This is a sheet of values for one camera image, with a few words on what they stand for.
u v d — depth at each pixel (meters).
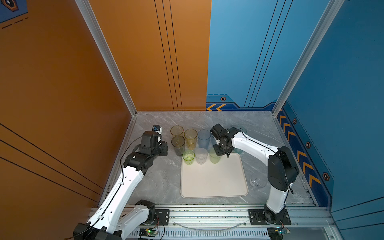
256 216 0.73
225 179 0.91
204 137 0.89
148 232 0.71
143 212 0.60
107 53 0.85
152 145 0.57
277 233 0.70
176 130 0.92
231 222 0.72
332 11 0.71
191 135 0.97
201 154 0.92
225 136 0.64
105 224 0.38
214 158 0.84
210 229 0.71
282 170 0.47
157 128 0.67
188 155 0.93
